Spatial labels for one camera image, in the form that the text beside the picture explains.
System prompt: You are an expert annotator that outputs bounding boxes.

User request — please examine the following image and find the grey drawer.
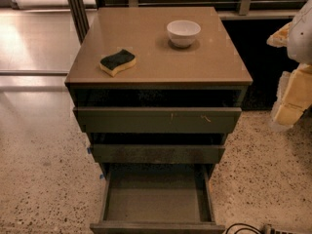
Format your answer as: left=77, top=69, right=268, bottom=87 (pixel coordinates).
left=90, top=164, right=225, bottom=234
left=73, top=107, right=242, bottom=134
left=90, top=144, right=225, bottom=164

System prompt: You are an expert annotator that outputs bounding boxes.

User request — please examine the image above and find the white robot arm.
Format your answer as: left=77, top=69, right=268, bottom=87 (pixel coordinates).
left=266, top=0, right=312, bottom=132

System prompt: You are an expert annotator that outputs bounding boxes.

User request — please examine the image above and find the grey drawer cabinet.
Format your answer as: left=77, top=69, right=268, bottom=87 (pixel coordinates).
left=64, top=6, right=254, bottom=180

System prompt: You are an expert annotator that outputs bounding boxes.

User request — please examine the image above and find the yellow foam padded gripper finger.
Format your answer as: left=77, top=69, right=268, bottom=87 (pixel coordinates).
left=271, top=63, right=312, bottom=127

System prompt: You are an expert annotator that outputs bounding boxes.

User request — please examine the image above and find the black cable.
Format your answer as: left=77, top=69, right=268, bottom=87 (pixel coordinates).
left=224, top=222, right=263, bottom=234

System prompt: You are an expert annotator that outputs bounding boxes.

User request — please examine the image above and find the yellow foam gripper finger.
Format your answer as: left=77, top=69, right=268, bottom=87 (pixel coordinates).
left=266, top=22, right=291, bottom=48

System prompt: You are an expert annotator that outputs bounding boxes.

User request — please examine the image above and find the yellow green sponge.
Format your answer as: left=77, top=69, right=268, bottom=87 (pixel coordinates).
left=99, top=49, right=137, bottom=77

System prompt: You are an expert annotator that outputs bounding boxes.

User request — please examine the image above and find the power strip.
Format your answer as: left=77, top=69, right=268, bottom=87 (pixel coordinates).
left=263, top=224, right=297, bottom=234

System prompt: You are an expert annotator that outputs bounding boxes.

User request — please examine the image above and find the white ceramic bowl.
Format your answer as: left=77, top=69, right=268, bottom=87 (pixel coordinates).
left=167, top=20, right=201, bottom=48

